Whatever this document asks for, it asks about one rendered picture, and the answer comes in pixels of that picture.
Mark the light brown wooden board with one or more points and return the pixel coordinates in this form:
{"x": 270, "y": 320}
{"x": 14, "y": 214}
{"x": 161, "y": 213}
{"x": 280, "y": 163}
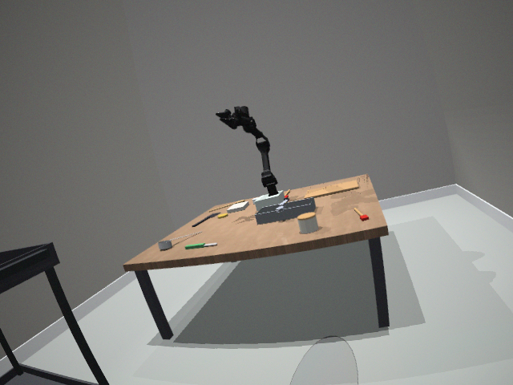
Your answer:
{"x": 332, "y": 189}

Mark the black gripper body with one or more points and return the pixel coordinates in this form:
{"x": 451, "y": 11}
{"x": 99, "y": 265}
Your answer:
{"x": 236, "y": 122}

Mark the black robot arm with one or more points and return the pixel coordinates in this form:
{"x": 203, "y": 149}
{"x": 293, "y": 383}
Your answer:
{"x": 264, "y": 147}

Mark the white jar with wooden lid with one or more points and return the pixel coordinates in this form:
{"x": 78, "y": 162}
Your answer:
{"x": 307, "y": 222}

